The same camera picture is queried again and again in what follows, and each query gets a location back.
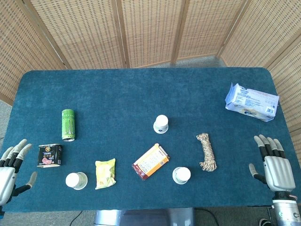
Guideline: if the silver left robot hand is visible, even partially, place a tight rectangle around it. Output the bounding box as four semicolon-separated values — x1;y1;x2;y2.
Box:
0;138;38;206

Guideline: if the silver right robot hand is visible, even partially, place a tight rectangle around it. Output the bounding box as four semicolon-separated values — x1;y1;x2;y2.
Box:
248;134;296;193

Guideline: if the white cup blue-green flower print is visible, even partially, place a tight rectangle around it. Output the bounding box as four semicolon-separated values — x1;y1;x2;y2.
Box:
65;171;88;191

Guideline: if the white cup green fern print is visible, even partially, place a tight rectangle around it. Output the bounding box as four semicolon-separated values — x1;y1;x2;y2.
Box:
172;166;191;185

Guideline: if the white cup large blue flower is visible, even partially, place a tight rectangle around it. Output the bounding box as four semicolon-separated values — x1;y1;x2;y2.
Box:
153;114;169;134

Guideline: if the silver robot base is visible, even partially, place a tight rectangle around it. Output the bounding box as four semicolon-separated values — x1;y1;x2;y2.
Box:
94;208;196;226

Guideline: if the black luncheon meat tin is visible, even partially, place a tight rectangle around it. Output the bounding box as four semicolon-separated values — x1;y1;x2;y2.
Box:
37;144;63;168

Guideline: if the blue-white tissue pack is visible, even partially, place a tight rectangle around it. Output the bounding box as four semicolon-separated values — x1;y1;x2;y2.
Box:
224;82;280;122

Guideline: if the green energy drink can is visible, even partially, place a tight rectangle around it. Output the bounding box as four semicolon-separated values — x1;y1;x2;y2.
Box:
61;108;76;142

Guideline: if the yellow-green snack bag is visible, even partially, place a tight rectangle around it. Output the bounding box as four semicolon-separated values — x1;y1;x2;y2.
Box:
95;158;117;190

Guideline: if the orange and maroon cardboard box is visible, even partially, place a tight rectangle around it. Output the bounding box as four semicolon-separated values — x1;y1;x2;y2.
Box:
131;143;170;181

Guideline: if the blue felt table cover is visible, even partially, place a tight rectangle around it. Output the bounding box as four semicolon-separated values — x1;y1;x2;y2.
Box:
0;67;298;214

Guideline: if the woven bamboo folding screen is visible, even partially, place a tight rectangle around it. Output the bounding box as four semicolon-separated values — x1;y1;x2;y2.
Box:
0;0;301;170

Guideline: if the tan braided rope bundle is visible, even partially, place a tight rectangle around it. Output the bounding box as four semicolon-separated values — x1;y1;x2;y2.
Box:
196;132;218;172

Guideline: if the black floor cable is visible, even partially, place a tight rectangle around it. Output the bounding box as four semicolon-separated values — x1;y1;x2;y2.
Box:
194;208;221;226
70;210;83;226

